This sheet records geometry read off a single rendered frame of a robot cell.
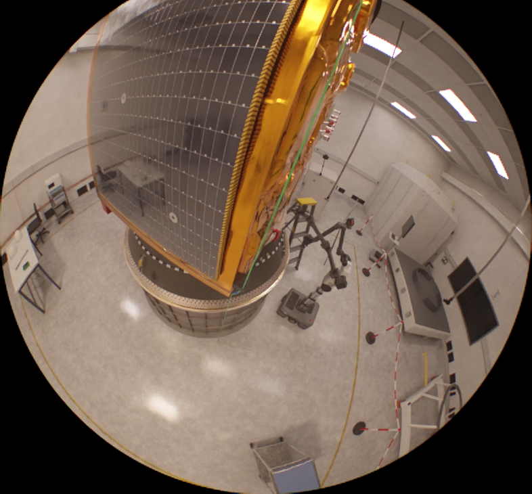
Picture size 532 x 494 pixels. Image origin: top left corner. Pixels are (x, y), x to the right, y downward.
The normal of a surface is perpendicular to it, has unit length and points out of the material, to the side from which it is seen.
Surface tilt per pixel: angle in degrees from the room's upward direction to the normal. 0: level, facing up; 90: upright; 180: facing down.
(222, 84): 90
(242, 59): 90
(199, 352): 0
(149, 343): 0
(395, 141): 90
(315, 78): 95
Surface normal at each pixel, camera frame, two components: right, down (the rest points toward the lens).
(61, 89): 0.90, 0.43
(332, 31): 0.37, 0.73
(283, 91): -0.28, 0.56
